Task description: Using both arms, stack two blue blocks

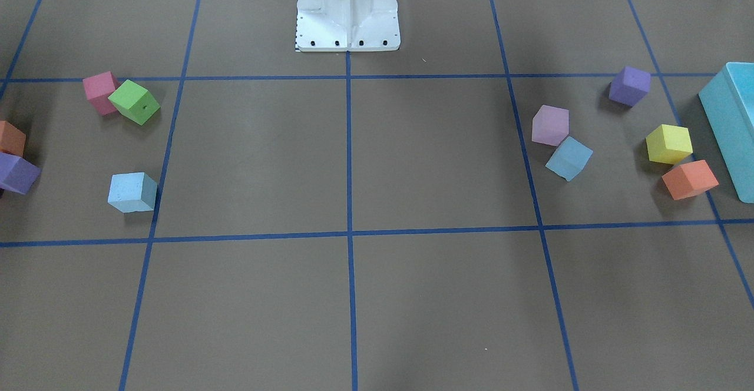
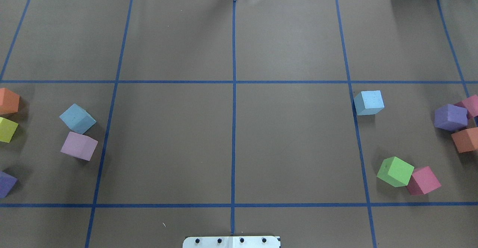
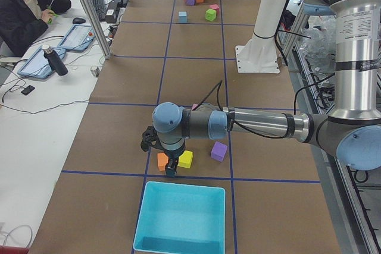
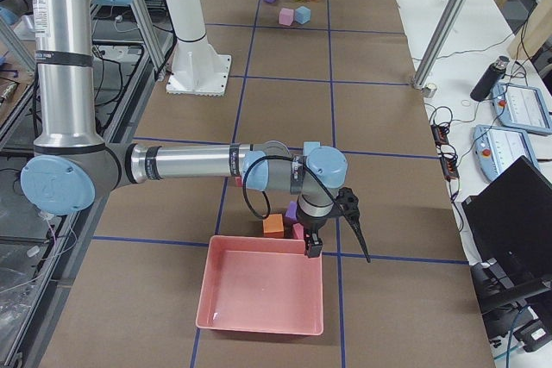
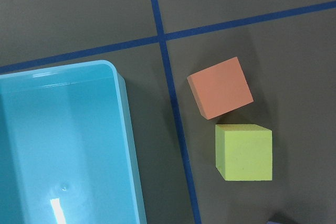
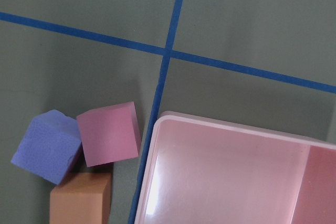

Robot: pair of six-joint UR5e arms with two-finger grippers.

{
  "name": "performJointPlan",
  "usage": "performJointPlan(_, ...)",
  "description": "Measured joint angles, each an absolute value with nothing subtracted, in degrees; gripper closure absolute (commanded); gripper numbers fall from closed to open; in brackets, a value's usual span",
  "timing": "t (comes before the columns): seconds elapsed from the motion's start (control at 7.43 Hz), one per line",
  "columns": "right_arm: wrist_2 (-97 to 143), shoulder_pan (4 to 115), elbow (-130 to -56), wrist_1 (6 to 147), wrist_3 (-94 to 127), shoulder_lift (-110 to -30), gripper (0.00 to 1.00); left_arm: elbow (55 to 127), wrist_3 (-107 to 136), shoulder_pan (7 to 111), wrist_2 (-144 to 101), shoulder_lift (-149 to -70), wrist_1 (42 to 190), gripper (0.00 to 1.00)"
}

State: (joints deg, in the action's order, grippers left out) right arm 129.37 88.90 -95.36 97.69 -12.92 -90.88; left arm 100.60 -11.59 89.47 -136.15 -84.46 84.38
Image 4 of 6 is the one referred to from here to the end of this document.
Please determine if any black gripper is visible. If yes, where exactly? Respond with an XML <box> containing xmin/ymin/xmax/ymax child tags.
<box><xmin>336</xmin><ymin>187</ymin><xmax>371</xmax><ymax>263</ymax></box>

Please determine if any light blue foam block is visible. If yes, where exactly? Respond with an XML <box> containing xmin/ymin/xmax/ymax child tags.
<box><xmin>294</xmin><ymin>6</ymin><xmax>311</xmax><ymax>25</ymax></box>
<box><xmin>303</xmin><ymin>141</ymin><xmax>321</xmax><ymax>157</ymax></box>

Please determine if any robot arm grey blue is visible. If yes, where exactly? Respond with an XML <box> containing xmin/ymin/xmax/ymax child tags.
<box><xmin>1</xmin><ymin>0</ymin><xmax>33</xmax><ymax>26</ymax></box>

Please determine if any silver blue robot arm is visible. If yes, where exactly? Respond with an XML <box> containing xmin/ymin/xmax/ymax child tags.
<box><xmin>21</xmin><ymin>0</ymin><xmax>361</xmax><ymax>258</ymax></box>

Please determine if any pink foam block near tray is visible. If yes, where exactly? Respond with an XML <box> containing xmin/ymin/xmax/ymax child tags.
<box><xmin>292</xmin><ymin>223</ymin><xmax>304</xmax><ymax>240</ymax></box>

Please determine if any purple foam block near tray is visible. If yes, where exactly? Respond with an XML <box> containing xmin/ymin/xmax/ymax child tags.
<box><xmin>284</xmin><ymin>202</ymin><xmax>298</xmax><ymax>226</ymax></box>

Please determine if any orange foam block near tray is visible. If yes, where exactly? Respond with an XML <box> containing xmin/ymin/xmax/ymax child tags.
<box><xmin>262</xmin><ymin>214</ymin><xmax>285</xmax><ymax>239</ymax></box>

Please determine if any pink plastic tray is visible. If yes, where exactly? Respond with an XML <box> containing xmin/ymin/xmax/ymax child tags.
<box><xmin>196</xmin><ymin>235</ymin><xmax>323</xmax><ymax>336</ymax></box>

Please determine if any black orange power adapter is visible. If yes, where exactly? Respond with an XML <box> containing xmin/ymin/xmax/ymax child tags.
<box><xmin>430</xmin><ymin>124</ymin><xmax>449</xmax><ymax>147</ymax></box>

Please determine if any lower teach pendant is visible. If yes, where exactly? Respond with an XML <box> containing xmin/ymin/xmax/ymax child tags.
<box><xmin>473</xmin><ymin>125</ymin><xmax>539</xmax><ymax>182</ymax></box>

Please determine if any teach pendant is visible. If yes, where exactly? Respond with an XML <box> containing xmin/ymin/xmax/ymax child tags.
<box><xmin>473</xmin><ymin>125</ymin><xmax>539</xmax><ymax>182</ymax></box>
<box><xmin>491</xmin><ymin>82</ymin><xmax>551</xmax><ymax>136</ymax></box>

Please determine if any black laptop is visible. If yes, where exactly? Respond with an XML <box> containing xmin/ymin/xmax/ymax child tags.
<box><xmin>462</xmin><ymin>156</ymin><xmax>551</xmax><ymax>325</ymax></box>

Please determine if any black water bottle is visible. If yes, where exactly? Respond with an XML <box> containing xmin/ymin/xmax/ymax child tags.
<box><xmin>470</xmin><ymin>55</ymin><xmax>510</xmax><ymax>102</ymax></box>

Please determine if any upper teach pendant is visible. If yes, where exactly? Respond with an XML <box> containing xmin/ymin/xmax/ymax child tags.
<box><xmin>491</xmin><ymin>82</ymin><xmax>551</xmax><ymax>136</ymax></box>

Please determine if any lilac pink foam block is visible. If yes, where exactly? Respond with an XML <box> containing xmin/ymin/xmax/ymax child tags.
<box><xmin>279</xmin><ymin>8</ymin><xmax>295</xmax><ymax>27</ymax></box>

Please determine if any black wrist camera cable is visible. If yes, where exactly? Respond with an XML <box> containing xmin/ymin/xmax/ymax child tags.
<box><xmin>241</xmin><ymin>154</ymin><xmax>359</xmax><ymax>220</ymax></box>

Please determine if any white camera post base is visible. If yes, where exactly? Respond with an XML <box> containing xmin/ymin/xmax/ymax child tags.
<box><xmin>166</xmin><ymin>0</ymin><xmax>232</xmax><ymax>97</ymax></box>

